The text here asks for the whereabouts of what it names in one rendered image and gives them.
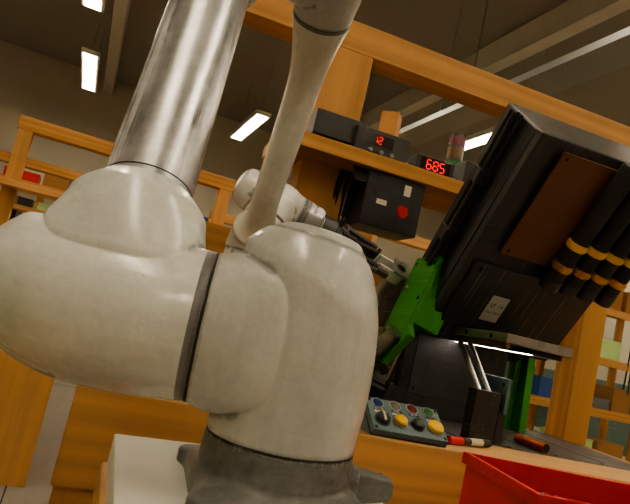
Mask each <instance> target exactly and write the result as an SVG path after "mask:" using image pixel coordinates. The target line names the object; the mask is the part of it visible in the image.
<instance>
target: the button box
mask: <svg viewBox="0 0 630 504"><path fill-rule="evenodd" d="M374 398H376V397H374ZM374 398H373V397H368V401H367V405H366V409H365V413H364V418H363V421H362V424H361V427H360V428H361V429H362V430H364V431H366V432H367V433H369V434H370V435H376V436H382V437H387V438H393V439H398V440H404V441H410V442H415V443H421V444H427V445H432V446H438V447H444V448H446V446H447V444H448V439H447V437H446V434H445V431H443V432H442V434H435V433H433V432H432V431H431V430H430V429H429V428H428V423H429V421H431V420H437V421H439V422H440V423H441V421H440V419H439V416H438V414H437V411H436V410H434V409H430V408H429V409H430V410H432V411H433V413H434V415H433V416H428V415H427V414H426V413H425V412H424V408H427V407H418V406H414V405H413V406H414V407H415V408H416V409H417V412H416V413H412V412H410V411H409V410H408V408H407V406H408V405H412V404H403V403H398V402H396V401H394V402H396V403H398V404H399V405H400V409H399V410H396V409H394V408H392V407H391V405H390V402H392V401H388V400H383V399H380V400H381V401H382V402H383V406H377V405H375V404H374V402H373V399H374ZM381 410H385V411H386V412H387V413H389V415H390V416H391V421H390V422H389V423H388V424H383V423H381V422H379V421H378V419H377V418H376V414H377V413H378V412H379V411H381ZM398 414H402V415H404V416H405V417H406V418H407V419H408V424H407V426H406V427H401V426H399V425H398V424H396V422H395V420H394V419H395V417H396V415H398ZM414 418H421V419H422V420H423V421H424V422H425V428H424V429H423V430H418V429H416V428H415V427H414V426H413V425H412V421H413V419H414Z"/></svg>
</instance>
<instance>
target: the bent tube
mask: <svg viewBox="0 0 630 504"><path fill-rule="evenodd" d="M392 270H393V273H394V274H396V275H397V276H399V277H401V278H403V279H404V280H406V281H407V280H408V279H409V269H408V264H406V263H404V262H402V261H401V260H399V259H397V258H396V257H395V258H394V264H393V269H392ZM393 286H394V284H392V283H391V282H389V281H387V280H386V279H384V278H383V280H382V281H381V282H380V283H379V284H378V285H377V286H376V294H377V302H378V306H379V304H380V302H381V300H382V299H383V297H384V296H385V295H386V293H387V292H388V291H389V290H390V289H391V288H392V287H393Z"/></svg>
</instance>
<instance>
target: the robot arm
mask: <svg viewBox="0 0 630 504"><path fill-rule="evenodd" d="M255 1H256V0H169V1H168V3H167V6H166V8H165V11H164V14H163V16H162V19H161V21H160V24H159V27H158V29H157V32H156V34H155V37H154V39H153V42H152V47H151V50H150V52H149V55H148V58H147V60H146V63H145V65H144V68H143V71H142V73H141V76H140V78H139V81H138V84H137V86H136V89H135V91H134V94H133V97H132V99H131V102H130V104H129V107H128V110H127V112H126V115H125V117H124V120H123V123H122V125H121V128H120V130H119V133H118V136H117V138H116V141H115V143H114V146H113V149H112V151H111V154H110V156H109V159H108V162H107V164H106V167H104V168H101V169H98V170H95V171H92V172H89V173H87V174H84V175H82V176H80V177H78V178H77V179H75V180H74V181H73V182H72V183H71V184H70V186H69V187H68V189H67V190H66V191H65V192H64V193H63V194H62V195H61V196H60V197H59V198H58V199H57V200H56V201H55V202H54V203H53V204H52V205H51V206H49V208H48V209H47V210H46V212H45V213H38V212H26V213H23V214H21V215H19V216H17V217H15V218H13V219H11V220H9V221H8V222H6V223H4V224H3V225H1V226H0V349H2V350H3V351H4V352H5V353H6V354H8V355H9V356H10V357H12V358H13V359H15V360H17V361H18V362H20V363H22V364H23V365H25V366H27V367H29V368H31V369H33V370H35V371H37V372H39V373H42V374H44V375H46V376H49V377H52V378H55V379H58V380H62V381H65V382H69V383H72V384H77V385H81V386H85V387H89V388H94V389H98V390H103V391H108V392H113V393H119V394H125V395H131V396H139V397H146V398H160V399H170V400H176V401H183V402H187V403H189V404H191V405H193V406H195V407H197V408H199V409H201V410H203V411H206V412H209V415H208V420H207V425H206V428H205V432H204V435H203V438H202V441H201V444H200V445H198V444H183V445H181V446H180V447H179V449H178V454H177V458H176V459H177V461H178V462H179V463H181V464H182V466H183V467H184V472H185V479H186V485H187V491H188V495H187V497H186V502H185V504H368V503H382V502H388V500H390V499H391V498H392V494H393V488H394V486H393V484H392V481H393V480H392V479H391V478H389V477H388V476H386V475H383V474H380V473H376V472H373V471H370V470H367V469H364V468H361V467H357V466H354V465H353V464H352V461H353V454H354V450H355V445H356V441H357V437H358V434H359V431H360V427H361V424H362V421H363V418H364V413H365V409H366V405H367V401H368V396H369V392H370V387H371V382H372V376H373V370H374V363H375V356H376V348H377V339H378V302H377V294H376V287H375V282H374V277H373V273H375V274H377V275H379V276H380V277H382V278H384V279H386V280H387V281H389V282H391V283H392V284H394V285H397V284H398V283H399V282H400V281H401V280H402V279H403V278H401V277H399V276H397V275H396V274H394V273H393V270H392V269H393V264H394V261H392V260H391V259H389V258H387V257H386V256H384V255H382V254H381V253H380V252H381V251H382V250H381V249H380V248H379V249H378V250H377V248H378V246H377V245H376V244H375V243H373V242H372V241H370V240H369V239H367V238H366V237H364V236H363V235H361V234H360V233H358V232H357V231H355V230H354V229H353V228H352V227H351V226H350V225H349V224H347V223H346V224H345V225H344V226H343V227H339V222H338V221H337V220H335V219H334V218H332V217H330V216H329V215H325V214H326V211H325V210H324V209H323V208H321V207H320V206H318V205H316V204H315V203H313V202H311V201H310V200H309V199H306V198H305V197H304V196H302V195H301V194H300V193H299V192H298V190H296V189H295V188H294V187H292V186H291V185H290V184H288V183H287V180H288V177H289V174H290V172H291V169H292V166H293V163H294V161H295V158H296V155H297V153H298V150H299V147H300V144H301V142H302V139H303V136H304V133H305V131H306V128H307V125H308V122H309V120H310V117H311V114H312V111H313V108H314V106H315V103H316V100H317V97H318V94H319V92H320V89H321V86H322V83H323V81H324V78H325V76H326V74H327V71H328V69H329V67H330V65H331V63H332V61H333V59H334V57H335V55H336V53H337V51H338V49H339V47H340V45H341V43H342V42H343V40H344V38H345V36H346V34H347V33H348V31H349V29H350V26H351V24H352V21H353V19H354V17H355V14H356V12H357V10H358V8H359V6H360V4H361V0H287V1H289V2H291V3H293V4H294V6H293V14H292V18H293V34H292V55H291V65H290V71H289V76H288V80H287V84H286V88H285V91H284V95H283V98H282V102H281V105H280V108H279V111H278V115H277V118H276V121H275V125H274V128H273V131H272V134H271V138H270V141H269V144H268V147H267V151H266V154H265V157H264V160H263V164H262V167H261V170H257V169H249V170H247V171H246V172H244V173H243V174H242V175H241V176H240V178H239V179H238V181H237V183H236V185H235V187H234V189H233V192H232V196H233V198H234V200H235V201H236V203H237V204H238V206H239V207H240V208H241V209H243V210H244V211H243V212H241V213H240V214H239V215H238V216H237V217H236V219H235V221H234V224H233V226H232V228H231V231H230V233H229V235H228V238H227V240H226V243H225V245H226V247H225V249H224V252H223V253H219V254H218V253H217V252H213V251H209V250H206V222H205V219H204V217H203V215H202V213H201V211H200V209H199V208H198V206H197V205H196V203H195V202H194V200H193V196H194V192H195V188H196V185H197V181H198V178H199V174H200V171H201V167H202V164H203V160H204V157H205V153H206V150H207V146H208V143H209V139H210V136H211V132H212V129H213V125H214V122H215V118H216V115H217V111H218V108H219V104H220V101H221V97H222V94H223V90H224V87H225V83H226V79H227V76H228V72H229V69H230V65H231V62H232V58H233V55H234V51H235V48H236V44H237V41H238V37H239V34H240V30H241V27H242V23H243V20H244V16H245V13H246V9H247V8H249V7H250V6H252V5H253V4H254V3H255ZM349 233H350V234H349ZM371 246H372V247H371Z"/></svg>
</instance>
